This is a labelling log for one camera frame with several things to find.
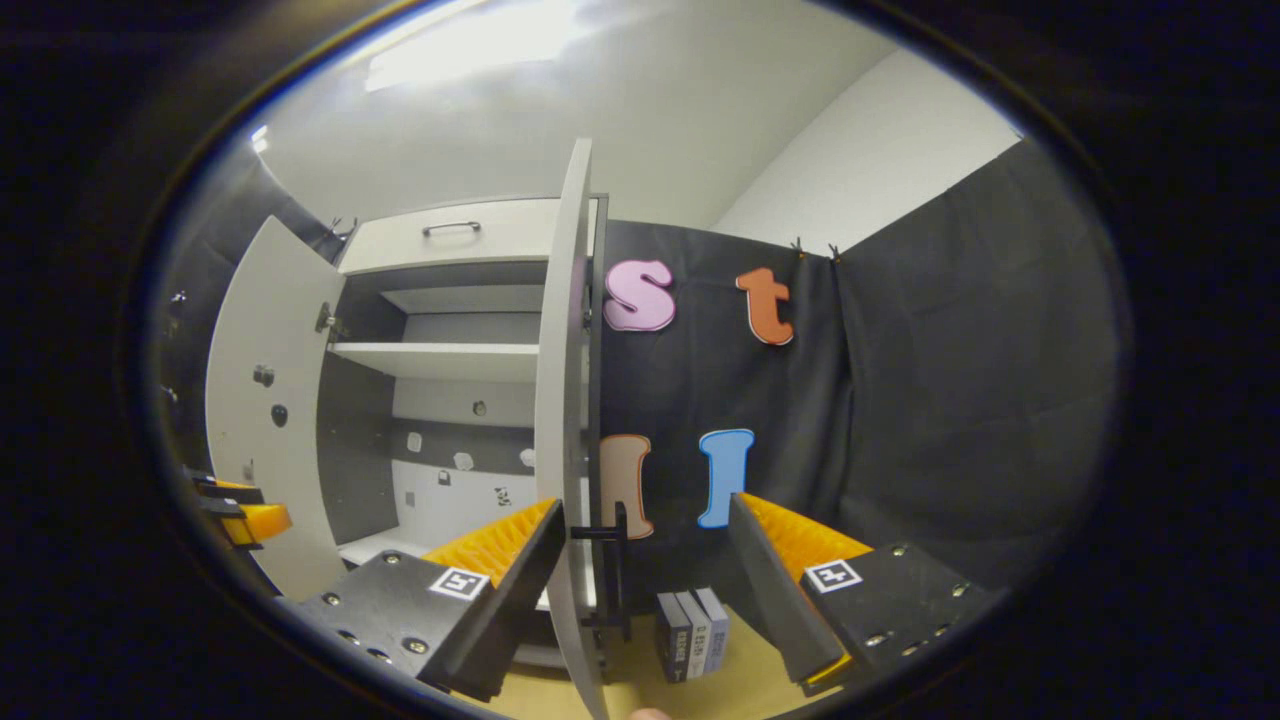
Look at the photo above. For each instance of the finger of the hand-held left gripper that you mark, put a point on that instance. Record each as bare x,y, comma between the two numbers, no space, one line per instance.
230,490
262,522

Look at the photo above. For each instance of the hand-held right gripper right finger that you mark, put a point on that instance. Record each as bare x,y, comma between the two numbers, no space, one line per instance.
770,590

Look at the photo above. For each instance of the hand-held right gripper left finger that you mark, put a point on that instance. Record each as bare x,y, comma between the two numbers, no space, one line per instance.
525,575

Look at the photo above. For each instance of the white cabinet door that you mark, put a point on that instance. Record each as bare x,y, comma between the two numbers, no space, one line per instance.
560,400
260,300

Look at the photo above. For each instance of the white grey cabinet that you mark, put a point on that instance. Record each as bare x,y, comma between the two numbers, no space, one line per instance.
350,470

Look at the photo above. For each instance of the metal door hinge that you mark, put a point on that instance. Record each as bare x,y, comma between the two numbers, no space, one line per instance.
328,320

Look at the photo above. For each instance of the white cabinet shelf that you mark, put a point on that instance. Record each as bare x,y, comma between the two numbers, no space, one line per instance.
440,360

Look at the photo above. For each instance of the white cabinet drawer front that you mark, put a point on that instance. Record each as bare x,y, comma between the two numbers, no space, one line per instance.
400,248

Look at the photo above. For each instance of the light blue small box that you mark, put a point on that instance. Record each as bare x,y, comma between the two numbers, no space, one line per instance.
717,625

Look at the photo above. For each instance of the grey small box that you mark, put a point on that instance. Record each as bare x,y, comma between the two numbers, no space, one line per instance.
697,635

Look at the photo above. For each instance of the dark blue small box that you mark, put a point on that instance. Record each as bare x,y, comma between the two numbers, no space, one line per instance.
672,640

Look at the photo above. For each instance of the small ceiling light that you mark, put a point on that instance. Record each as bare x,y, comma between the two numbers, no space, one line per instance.
260,138

